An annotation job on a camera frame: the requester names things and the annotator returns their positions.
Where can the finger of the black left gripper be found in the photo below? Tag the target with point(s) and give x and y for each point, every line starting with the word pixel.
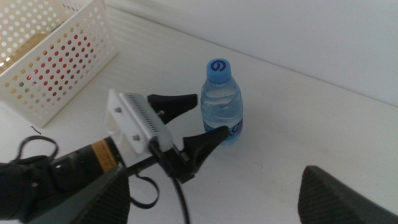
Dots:
pixel 174 104
pixel 202 146

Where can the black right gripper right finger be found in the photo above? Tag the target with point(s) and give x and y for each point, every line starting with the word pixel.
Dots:
pixel 329 202

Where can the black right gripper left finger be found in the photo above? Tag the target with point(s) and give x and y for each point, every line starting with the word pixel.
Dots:
pixel 105 199

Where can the clear water bottle blue label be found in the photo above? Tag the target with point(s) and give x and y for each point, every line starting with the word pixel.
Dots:
pixel 220 99

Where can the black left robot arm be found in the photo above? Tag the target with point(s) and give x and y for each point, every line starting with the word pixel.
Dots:
pixel 62 168

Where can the white perforated plastic basket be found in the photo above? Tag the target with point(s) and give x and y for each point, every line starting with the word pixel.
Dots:
pixel 84 46

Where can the silver wrist camera white mount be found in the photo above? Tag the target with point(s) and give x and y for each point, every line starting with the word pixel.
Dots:
pixel 136 118

